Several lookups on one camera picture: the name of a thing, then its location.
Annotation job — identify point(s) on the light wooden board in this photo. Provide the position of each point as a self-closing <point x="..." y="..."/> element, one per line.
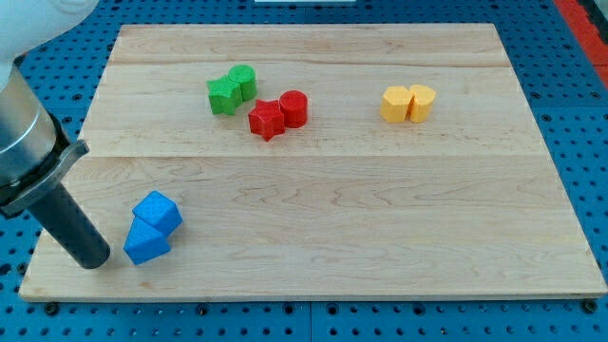
<point x="466" y="205"/>

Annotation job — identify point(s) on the red cylinder block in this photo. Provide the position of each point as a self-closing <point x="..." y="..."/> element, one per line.
<point x="293" y="104"/>

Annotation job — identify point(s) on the red star block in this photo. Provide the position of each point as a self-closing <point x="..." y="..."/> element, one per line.
<point x="266" y="119"/>

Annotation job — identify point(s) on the green star block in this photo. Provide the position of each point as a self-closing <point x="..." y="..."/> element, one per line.
<point x="224" y="95"/>

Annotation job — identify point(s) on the yellow half-round block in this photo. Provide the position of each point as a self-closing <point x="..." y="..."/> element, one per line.
<point x="422" y="102"/>

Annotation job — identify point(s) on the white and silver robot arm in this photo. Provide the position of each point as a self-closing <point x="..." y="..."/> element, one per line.
<point x="36" y="153"/>

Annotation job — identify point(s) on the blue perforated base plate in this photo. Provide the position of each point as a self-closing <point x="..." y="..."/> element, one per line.
<point x="560" y="59"/>

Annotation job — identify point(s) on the blue triangle block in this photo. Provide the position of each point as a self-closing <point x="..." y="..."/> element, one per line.
<point x="144" y="242"/>

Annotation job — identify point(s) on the green cylinder block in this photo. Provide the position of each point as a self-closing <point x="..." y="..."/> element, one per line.
<point x="246" y="77"/>

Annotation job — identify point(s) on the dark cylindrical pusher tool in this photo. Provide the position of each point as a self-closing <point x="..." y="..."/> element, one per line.
<point x="63" y="218"/>

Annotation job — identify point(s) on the yellow pentagon block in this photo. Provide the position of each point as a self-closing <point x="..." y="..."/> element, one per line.
<point x="395" y="104"/>

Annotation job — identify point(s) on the blue cube block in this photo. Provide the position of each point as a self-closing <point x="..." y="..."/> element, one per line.
<point x="160" y="212"/>

